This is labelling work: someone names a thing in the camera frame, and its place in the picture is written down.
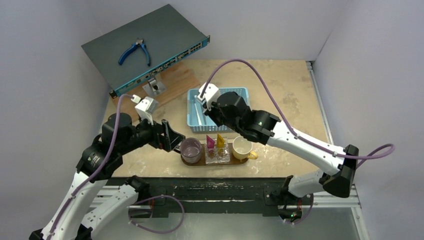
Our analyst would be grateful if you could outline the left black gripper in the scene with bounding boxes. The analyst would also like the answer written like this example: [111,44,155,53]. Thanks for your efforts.
[119,110,185,154]

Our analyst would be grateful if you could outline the purple translucent cup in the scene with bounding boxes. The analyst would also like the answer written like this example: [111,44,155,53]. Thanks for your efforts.
[174,137,202,165]

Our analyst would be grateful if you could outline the light blue plastic basket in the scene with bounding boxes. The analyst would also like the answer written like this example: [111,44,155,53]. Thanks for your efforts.
[187,87,250,133]

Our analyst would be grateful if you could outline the yellow toothpaste tube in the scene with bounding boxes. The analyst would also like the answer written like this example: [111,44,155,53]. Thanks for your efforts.
[216,133,226,148]

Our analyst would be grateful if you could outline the yellow mug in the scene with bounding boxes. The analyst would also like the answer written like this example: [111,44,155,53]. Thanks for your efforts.
[232,136,259,160]

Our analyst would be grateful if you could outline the clear glass toothbrush holder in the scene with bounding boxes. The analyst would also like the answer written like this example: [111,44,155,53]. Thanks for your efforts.
[203,136,232,165]

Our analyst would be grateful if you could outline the dark wooden oval tray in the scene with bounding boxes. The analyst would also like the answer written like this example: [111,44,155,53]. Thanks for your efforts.
[180,143,249,167]

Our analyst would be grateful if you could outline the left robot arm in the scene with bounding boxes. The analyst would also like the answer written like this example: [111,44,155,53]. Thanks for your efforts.
[29,113,186,240]

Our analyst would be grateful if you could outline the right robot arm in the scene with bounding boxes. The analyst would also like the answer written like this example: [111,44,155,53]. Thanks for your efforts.
[196,91,359,204]

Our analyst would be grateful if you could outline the wooden base board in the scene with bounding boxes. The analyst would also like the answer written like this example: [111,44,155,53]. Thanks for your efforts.
[104,62,201,122]

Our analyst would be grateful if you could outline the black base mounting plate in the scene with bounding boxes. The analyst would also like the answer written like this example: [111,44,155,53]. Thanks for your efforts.
[95,177,329,220]

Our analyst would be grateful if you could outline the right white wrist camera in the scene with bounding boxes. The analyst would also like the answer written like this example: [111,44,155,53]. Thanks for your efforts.
[195,83,221,111]

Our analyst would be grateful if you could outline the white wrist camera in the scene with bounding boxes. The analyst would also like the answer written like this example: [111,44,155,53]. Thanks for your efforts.
[195,83,221,111]
[132,95,159,125]

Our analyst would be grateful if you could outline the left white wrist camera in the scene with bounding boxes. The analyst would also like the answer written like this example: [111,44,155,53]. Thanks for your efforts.
[132,95,159,125]

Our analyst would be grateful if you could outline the metal stand bracket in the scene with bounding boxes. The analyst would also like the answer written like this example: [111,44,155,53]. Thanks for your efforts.
[142,74,167,98]

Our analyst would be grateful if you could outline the lower purple base cable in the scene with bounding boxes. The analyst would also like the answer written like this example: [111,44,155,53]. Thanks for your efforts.
[127,194,185,235]

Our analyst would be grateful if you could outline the grey network switch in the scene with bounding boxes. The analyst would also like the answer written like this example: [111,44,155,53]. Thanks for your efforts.
[81,4,210,98]

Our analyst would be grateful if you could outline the blue handled pliers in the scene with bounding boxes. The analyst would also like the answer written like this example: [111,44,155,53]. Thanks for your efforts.
[118,38,152,67]

